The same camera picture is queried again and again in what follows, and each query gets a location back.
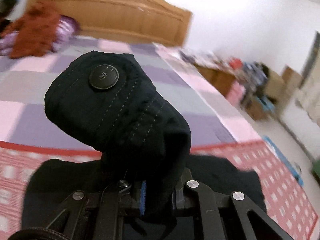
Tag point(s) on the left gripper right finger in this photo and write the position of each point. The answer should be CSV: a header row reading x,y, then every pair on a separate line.
x,y
222,216

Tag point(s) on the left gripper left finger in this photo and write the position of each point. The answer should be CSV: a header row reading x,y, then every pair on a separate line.
x,y
96,215

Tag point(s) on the dark navy coat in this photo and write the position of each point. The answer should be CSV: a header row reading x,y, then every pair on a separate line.
x,y
106,101

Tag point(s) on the blue plaid clothes pile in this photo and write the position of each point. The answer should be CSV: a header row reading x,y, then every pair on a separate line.
x,y
256,75

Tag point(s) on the red white patterned mat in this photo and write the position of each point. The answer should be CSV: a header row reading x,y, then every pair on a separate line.
x,y
286,201

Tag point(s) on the wooden side cabinet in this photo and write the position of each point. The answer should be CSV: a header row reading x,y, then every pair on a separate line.
x,y
220,79

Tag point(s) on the cardboard box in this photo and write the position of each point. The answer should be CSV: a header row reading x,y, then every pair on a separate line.
x,y
279,89

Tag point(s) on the purple striped garment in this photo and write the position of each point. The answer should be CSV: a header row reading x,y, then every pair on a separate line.
x,y
66,29

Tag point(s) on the rust red garment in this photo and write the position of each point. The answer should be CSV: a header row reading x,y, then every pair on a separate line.
x,y
36,30

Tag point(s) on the wooden headboard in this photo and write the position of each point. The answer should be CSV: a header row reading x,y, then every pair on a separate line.
x,y
131,21

